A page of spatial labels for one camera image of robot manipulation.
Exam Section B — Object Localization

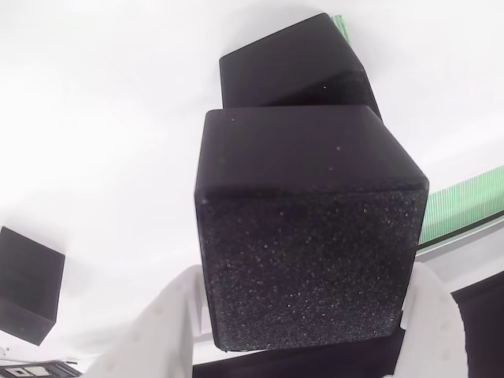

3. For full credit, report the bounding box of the green striped edge strip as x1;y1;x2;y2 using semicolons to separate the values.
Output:
416;165;504;247

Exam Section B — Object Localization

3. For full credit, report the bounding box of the silver aluminium table rail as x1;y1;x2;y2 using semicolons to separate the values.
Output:
414;220;504;273

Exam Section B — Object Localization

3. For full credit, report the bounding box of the green striped square marker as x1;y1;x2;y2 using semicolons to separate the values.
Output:
330;14;352;45

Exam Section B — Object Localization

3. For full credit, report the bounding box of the smooth black cube block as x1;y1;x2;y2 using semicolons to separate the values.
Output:
218;12;384;120
193;105;431;353

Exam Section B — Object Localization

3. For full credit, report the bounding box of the grey slotted bracket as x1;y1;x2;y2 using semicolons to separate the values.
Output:
0;346;86;378

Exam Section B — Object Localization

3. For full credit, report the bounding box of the black cube block with seams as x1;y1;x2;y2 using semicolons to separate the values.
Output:
0;225;66;348

